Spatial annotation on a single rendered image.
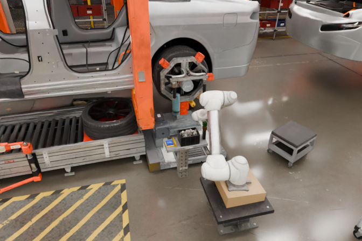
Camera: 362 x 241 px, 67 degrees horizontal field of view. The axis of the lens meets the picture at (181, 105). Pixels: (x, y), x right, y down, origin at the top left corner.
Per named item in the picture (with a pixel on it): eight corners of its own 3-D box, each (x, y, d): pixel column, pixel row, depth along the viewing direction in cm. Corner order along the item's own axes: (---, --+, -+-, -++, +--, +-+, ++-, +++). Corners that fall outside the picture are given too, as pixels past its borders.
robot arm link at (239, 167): (249, 185, 230) (254, 164, 220) (228, 186, 227) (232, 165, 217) (242, 171, 244) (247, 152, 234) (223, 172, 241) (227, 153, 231)
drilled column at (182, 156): (185, 170, 309) (186, 141, 287) (187, 176, 301) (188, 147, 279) (176, 171, 307) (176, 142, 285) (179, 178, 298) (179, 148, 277)
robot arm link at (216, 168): (231, 181, 221) (204, 183, 217) (224, 179, 237) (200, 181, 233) (225, 88, 233) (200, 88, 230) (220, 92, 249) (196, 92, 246)
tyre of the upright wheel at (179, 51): (169, 34, 314) (140, 80, 333) (175, 40, 294) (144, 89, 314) (212, 60, 346) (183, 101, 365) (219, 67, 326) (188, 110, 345)
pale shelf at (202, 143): (202, 136, 295) (202, 133, 293) (208, 146, 281) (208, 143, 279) (163, 142, 285) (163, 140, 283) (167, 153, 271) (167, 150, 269)
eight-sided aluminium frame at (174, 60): (203, 96, 339) (206, 54, 311) (205, 99, 333) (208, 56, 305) (160, 101, 326) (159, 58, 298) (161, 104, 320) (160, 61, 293)
